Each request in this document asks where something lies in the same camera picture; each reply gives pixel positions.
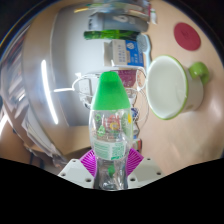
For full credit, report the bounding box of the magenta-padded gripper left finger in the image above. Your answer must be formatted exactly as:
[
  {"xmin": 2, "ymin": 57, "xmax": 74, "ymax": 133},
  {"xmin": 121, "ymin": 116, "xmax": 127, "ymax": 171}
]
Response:
[{"xmin": 57, "ymin": 148, "xmax": 99, "ymax": 189}]

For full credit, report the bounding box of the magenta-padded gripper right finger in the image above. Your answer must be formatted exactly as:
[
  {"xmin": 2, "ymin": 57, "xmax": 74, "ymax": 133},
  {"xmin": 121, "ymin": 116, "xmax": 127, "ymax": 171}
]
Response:
[{"xmin": 125, "ymin": 147, "xmax": 164, "ymax": 189}]

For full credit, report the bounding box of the clear bottle with green cap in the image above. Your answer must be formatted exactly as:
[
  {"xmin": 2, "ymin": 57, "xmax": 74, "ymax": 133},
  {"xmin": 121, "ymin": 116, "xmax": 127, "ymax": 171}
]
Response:
[{"xmin": 88, "ymin": 70, "xmax": 134, "ymax": 191}]

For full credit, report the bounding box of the white LED light bar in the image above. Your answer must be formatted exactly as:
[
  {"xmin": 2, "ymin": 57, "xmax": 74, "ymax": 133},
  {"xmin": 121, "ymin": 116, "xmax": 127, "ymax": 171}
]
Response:
[{"xmin": 40, "ymin": 59, "xmax": 60, "ymax": 126}]

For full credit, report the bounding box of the wooden shelf unit with books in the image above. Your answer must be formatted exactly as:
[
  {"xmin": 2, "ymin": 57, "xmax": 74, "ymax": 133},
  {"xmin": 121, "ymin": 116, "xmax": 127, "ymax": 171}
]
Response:
[{"xmin": 0, "ymin": 6, "xmax": 92, "ymax": 168}]

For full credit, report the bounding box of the white and blue carton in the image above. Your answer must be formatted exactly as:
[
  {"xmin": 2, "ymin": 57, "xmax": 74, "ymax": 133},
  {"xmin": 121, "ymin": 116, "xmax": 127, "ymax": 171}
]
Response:
[{"xmin": 103, "ymin": 39, "xmax": 146, "ymax": 68}]

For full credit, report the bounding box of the dark green bottle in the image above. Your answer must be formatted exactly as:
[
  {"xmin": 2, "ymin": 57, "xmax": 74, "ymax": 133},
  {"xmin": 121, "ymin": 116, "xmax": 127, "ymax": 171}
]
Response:
[{"xmin": 83, "ymin": 29, "xmax": 148, "ymax": 42}]

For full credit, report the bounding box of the grey drink bottle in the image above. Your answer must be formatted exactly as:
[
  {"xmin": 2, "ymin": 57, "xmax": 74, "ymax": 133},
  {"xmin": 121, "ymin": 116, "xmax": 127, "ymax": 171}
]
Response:
[{"xmin": 88, "ymin": 13, "xmax": 149, "ymax": 33}]

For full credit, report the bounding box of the white cable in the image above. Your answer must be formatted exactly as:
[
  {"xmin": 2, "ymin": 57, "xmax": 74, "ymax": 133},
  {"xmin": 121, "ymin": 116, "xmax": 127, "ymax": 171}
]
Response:
[{"xmin": 73, "ymin": 65, "xmax": 148, "ymax": 132}]

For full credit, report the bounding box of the white mug with green handle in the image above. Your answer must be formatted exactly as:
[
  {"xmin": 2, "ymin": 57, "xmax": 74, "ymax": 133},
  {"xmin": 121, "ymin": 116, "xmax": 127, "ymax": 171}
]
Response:
[{"xmin": 145, "ymin": 54, "xmax": 211, "ymax": 121}]

